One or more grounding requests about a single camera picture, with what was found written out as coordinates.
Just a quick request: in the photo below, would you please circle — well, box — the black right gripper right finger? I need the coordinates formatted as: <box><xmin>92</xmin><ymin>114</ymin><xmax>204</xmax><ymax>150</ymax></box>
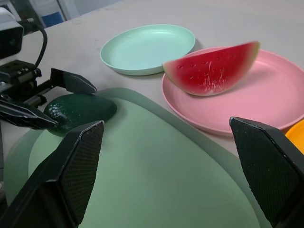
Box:
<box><xmin>228</xmin><ymin>116</ymin><xmax>304</xmax><ymax>228</ymax></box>

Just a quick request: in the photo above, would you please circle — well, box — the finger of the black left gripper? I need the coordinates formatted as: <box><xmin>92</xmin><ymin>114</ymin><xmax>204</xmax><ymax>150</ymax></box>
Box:
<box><xmin>50</xmin><ymin>68</ymin><xmax>98</xmax><ymax>95</ymax></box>
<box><xmin>0</xmin><ymin>98</ymin><xmax>58</xmax><ymax>130</ymax></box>

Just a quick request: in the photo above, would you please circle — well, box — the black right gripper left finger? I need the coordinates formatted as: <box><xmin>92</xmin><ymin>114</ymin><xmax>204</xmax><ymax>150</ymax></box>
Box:
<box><xmin>0</xmin><ymin>120</ymin><xmax>105</xmax><ymax>228</ymax></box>

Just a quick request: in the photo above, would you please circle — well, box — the dark green avocado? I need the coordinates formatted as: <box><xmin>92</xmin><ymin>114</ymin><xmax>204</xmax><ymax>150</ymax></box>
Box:
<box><xmin>43</xmin><ymin>93</ymin><xmax>117</xmax><ymax>138</ymax></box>

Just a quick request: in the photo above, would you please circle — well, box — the orange plate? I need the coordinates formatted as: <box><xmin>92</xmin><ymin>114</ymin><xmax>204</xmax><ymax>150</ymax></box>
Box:
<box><xmin>284</xmin><ymin>119</ymin><xmax>304</xmax><ymax>154</ymax></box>

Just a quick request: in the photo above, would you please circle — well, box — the pink plate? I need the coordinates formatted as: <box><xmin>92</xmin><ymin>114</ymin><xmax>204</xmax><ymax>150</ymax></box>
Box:
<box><xmin>161</xmin><ymin>46</ymin><xmax>304</xmax><ymax>137</ymax></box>

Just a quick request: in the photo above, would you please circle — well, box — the mint green plate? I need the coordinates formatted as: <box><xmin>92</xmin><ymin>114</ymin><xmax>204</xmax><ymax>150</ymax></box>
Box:
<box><xmin>100</xmin><ymin>24</ymin><xmax>196</xmax><ymax>76</ymax></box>

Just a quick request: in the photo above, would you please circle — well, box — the sage green plate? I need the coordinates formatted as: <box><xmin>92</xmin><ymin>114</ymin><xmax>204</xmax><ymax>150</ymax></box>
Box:
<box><xmin>3</xmin><ymin>87</ymin><xmax>264</xmax><ymax>228</ymax></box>

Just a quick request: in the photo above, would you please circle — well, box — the blue box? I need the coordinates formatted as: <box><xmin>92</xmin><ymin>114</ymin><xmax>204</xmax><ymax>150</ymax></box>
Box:
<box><xmin>40</xmin><ymin>11</ymin><xmax>65</xmax><ymax>25</ymax></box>

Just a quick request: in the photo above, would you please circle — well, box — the red watermelon slice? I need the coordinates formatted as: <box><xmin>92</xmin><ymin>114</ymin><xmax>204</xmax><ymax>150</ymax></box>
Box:
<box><xmin>162</xmin><ymin>40</ymin><xmax>261</xmax><ymax>97</ymax></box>

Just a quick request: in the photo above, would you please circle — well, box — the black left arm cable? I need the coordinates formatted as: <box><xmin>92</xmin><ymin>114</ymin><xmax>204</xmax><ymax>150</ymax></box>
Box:
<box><xmin>18</xmin><ymin>18</ymin><xmax>48</xmax><ymax>69</ymax></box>

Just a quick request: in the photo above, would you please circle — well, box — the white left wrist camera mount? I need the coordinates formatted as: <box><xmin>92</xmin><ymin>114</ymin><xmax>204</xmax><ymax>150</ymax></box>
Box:
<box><xmin>0</xmin><ymin>7</ymin><xmax>25</xmax><ymax>60</ymax></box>

